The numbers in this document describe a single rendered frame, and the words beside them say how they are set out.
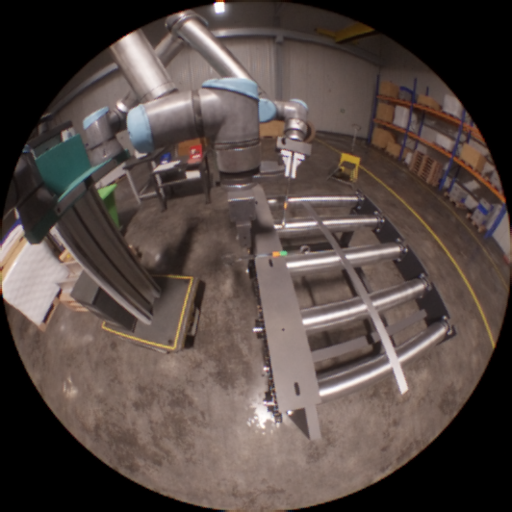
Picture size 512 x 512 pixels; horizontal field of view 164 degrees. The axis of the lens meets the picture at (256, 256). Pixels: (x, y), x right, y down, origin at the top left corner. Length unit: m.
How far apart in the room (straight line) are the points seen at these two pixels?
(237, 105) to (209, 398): 1.67
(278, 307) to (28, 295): 3.46
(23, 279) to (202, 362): 2.90
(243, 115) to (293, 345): 0.44
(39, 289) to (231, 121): 3.44
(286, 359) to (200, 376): 1.30
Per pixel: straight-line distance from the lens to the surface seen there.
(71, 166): 1.03
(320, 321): 0.73
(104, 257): 1.22
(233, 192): 0.34
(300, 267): 0.86
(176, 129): 0.29
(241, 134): 0.30
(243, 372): 1.57
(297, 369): 0.40
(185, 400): 1.70
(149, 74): 0.45
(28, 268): 3.36
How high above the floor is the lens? 1.56
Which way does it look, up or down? 49 degrees down
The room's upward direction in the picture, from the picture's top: 3 degrees counter-clockwise
